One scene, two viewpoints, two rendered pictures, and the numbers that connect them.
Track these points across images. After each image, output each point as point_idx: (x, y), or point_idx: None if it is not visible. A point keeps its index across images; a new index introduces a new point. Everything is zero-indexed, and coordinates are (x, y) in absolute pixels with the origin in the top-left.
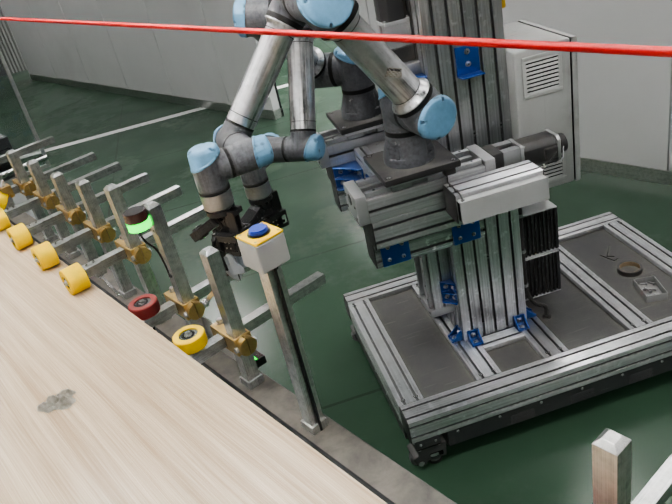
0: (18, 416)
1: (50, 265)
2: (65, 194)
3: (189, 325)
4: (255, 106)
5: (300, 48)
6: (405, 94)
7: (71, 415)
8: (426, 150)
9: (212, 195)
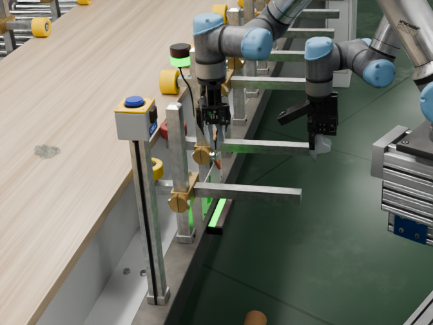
0: (26, 145)
1: None
2: (247, 15)
3: (158, 159)
4: (288, 2)
5: None
6: (417, 58)
7: (37, 164)
8: None
9: (198, 62)
